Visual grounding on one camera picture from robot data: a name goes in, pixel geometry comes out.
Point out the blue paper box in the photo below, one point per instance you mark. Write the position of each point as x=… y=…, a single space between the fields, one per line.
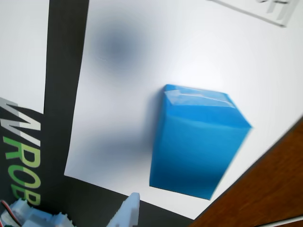
x=196 y=151

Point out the black printed work mat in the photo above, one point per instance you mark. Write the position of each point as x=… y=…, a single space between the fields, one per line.
x=61 y=71

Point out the white paper marked HOME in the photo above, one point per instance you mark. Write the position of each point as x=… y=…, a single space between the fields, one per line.
x=189 y=47

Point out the white paper marked 1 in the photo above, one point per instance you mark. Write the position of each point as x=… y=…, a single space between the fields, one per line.
x=21 y=47

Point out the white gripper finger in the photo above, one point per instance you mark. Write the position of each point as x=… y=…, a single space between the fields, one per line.
x=127 y=212

